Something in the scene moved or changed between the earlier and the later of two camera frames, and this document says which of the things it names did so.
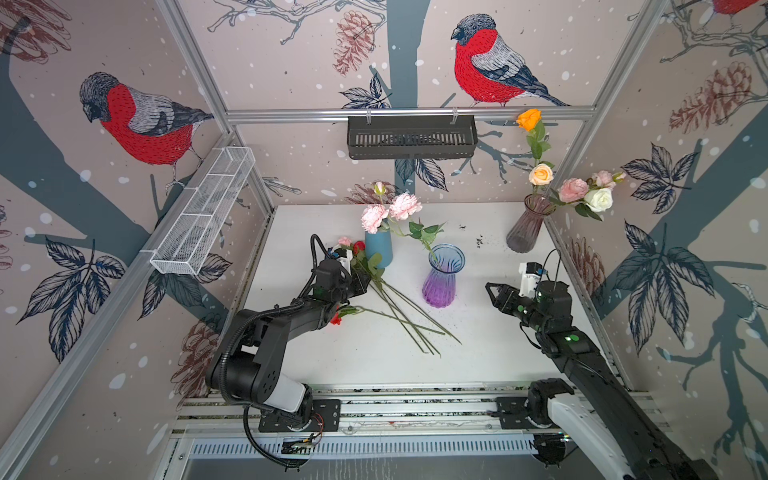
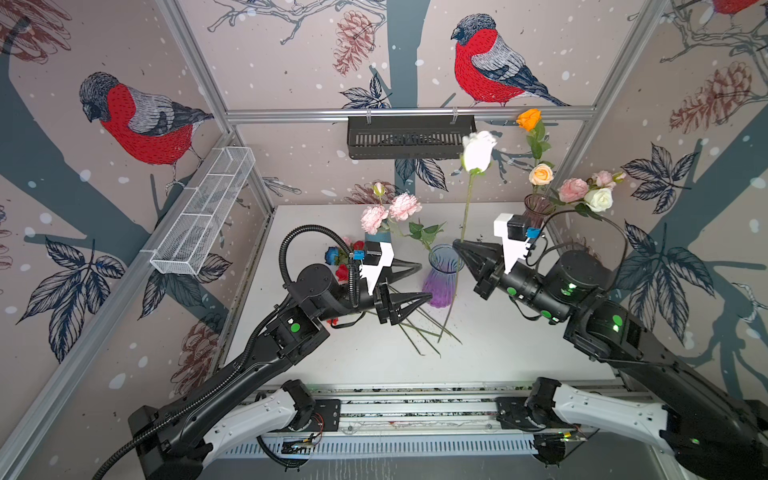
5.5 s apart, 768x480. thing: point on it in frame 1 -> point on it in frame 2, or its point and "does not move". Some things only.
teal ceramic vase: (379, 242) does not move
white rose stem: (596, 200) does not move
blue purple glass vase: (445, 261) does not move
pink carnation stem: (573, 190) does not move
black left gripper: (360, 285) -> (386, 304)
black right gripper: (505, 291) -> (486, 260)
